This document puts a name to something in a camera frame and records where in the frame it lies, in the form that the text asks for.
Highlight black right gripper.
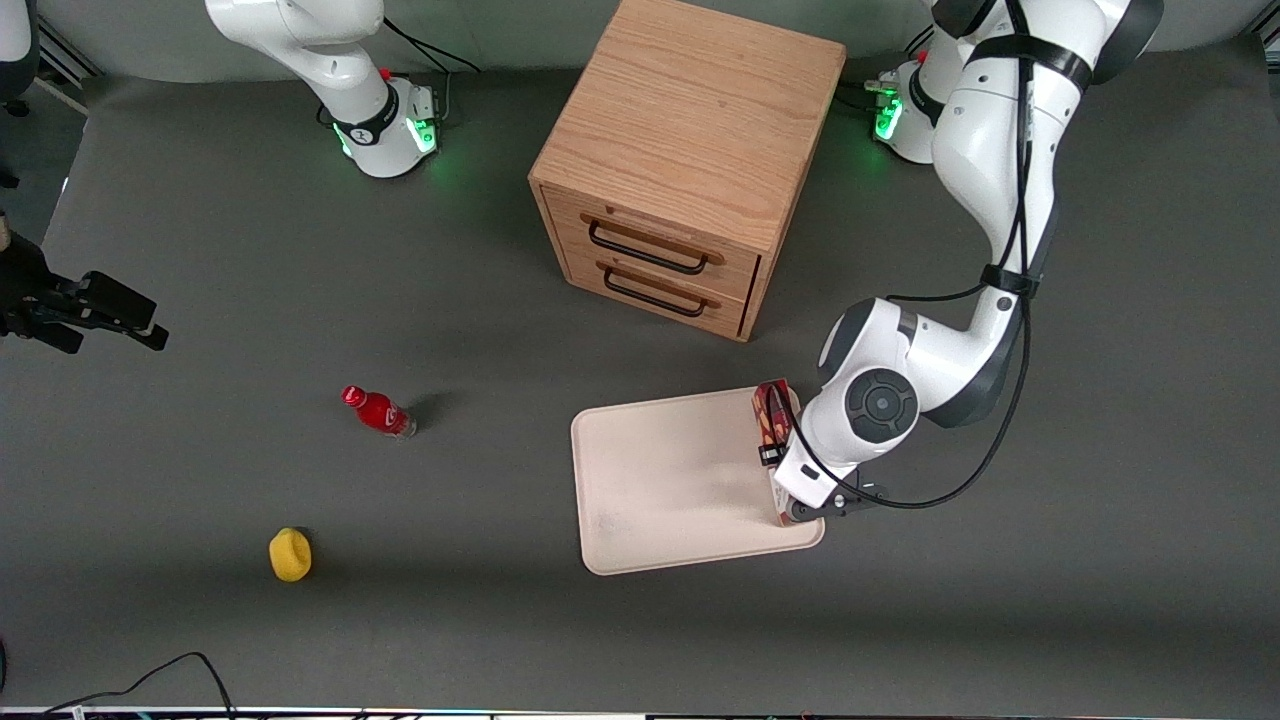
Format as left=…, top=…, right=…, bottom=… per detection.
left=0, top=210, right=170, bottom=355

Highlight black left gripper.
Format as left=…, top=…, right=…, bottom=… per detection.
left=757, top=443, right=890, bottom=527

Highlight red cookie box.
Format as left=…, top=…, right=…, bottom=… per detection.
left=751, top=377, right=803, bottom=528

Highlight beige plastic tray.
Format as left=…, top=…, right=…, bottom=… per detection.
left=570, top=383, right=827, bottom=578

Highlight wooden drawer front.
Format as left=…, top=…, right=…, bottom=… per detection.
left=540, top=186, right=763, bottom=293
left=560, top=248, right=753, bottom=337

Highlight red drink bottle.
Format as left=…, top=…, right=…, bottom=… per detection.
left=341, top=384, right=419, bottom=440

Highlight yellow sponge toy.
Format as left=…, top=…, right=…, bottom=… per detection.
left=268, top=526, right=313, bottom=584

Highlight wooden drawer cabinet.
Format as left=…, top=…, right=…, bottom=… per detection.
left=528, top=0, right=849, bottom=344

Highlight black metal drawer handle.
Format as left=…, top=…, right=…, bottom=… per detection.
left=602, top=265, right=707, bottom=319
left=587, top=220, right=709, bottom=276

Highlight aluminium frame rail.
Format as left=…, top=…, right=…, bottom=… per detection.
left=34, top=18, right=103, bottom=93

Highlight black floor cable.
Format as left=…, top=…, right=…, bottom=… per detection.
left=38, top=651, right=237, bottom=720

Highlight black left base cable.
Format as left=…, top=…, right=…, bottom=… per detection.
left=838, top=25, right=937, bottom=113

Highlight black base cable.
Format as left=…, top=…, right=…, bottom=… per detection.
left=838, top=25, right=937, bottom=113
left=380, top=15, right=482, bottom=129

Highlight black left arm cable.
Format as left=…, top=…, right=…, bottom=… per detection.
left=795, top=0, right=1035, bottom=513

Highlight black right base cable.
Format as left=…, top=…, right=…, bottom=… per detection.
left=380, top=15, right=482, bottom=129

